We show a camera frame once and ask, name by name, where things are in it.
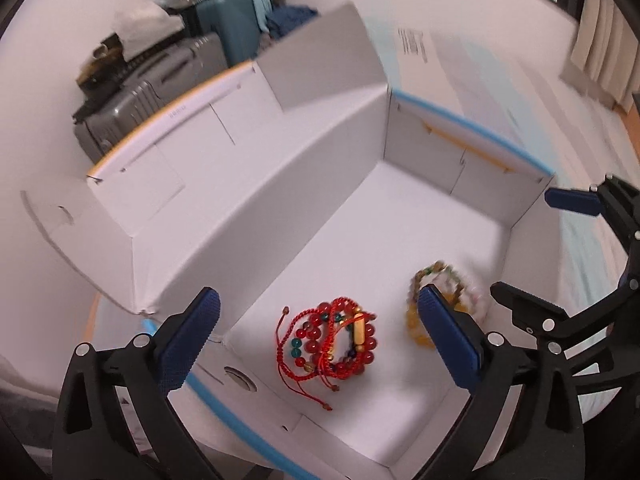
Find brown and yellow bag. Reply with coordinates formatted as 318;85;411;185
75;34;127;92

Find beige curtain by headboard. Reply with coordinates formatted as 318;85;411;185
559;0;640;112

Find red bead bracelet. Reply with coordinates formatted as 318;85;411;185
295;296;379;379

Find white bead bracelet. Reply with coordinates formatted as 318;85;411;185
464;279;490;322

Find red cord bracelet gold plate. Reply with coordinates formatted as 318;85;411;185
274;304;343;412

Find light blue cloth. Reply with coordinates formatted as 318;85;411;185
244;0;274;37

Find blue and white cardboard box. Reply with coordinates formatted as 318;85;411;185
20;1;557;480

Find dark blue clothes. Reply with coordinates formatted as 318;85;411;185
264;4;322;42

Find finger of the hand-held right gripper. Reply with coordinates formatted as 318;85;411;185
489;260;640;403
544;174;640;261

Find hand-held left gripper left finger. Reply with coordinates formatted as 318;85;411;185
51;286;226;480

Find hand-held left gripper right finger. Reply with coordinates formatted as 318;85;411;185
417;284;586;480

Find teal suitcase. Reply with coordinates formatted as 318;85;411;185
194;0;262;69

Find wooden headboard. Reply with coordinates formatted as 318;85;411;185
619;91;640;163

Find red cord bracelet gold tube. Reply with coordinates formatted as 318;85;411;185
320;310;379;377

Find grey suitcase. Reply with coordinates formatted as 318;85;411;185
71;31;230;165

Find brown and green bead bracelet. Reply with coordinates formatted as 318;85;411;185
411;259;469;302

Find white cloth on suitcase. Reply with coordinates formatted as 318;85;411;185
111;0;185;57

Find yellow bead bracelet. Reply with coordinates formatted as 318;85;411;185
404;299;437;349

